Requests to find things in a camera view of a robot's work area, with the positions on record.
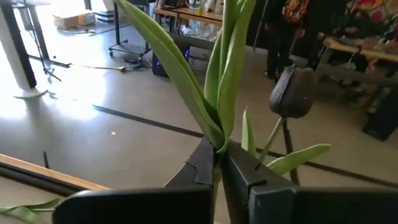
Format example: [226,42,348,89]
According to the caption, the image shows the black aluminium table frame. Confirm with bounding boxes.
[0,163,81,197]

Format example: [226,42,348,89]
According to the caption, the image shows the pink artificial tulip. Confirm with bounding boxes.
[114,0,257,212]

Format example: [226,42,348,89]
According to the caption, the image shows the tall column on round base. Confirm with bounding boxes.
[0,0,49,100]

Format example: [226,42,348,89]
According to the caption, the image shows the wooden desk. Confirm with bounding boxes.
[153,6,224,27]

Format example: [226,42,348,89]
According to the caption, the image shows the person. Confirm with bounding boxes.
[264,0,312,80]

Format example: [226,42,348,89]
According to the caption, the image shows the black computer tower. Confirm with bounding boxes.
[151,46,191,79]

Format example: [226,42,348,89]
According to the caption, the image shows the black tripod stand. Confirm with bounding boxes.
[27,6,73,82]

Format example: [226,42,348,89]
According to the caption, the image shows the wooden base board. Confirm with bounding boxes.
[0,152,110,191]

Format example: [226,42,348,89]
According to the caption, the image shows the black case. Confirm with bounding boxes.
[362,90,398,142]

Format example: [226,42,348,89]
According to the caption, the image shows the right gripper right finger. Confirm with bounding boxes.
[220,139,398,224]

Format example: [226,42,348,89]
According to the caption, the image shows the wooden bench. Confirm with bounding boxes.
[315,32,398,91]

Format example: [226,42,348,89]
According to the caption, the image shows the thin black post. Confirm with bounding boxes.
[281,118,301,186]

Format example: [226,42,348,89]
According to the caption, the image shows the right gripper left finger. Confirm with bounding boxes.
[52,136,216,224]

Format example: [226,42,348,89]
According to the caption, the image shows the black rolling stand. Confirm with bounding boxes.
[108,0,152,58]

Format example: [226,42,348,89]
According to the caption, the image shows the woven basket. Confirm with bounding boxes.
[52,12,79,31]

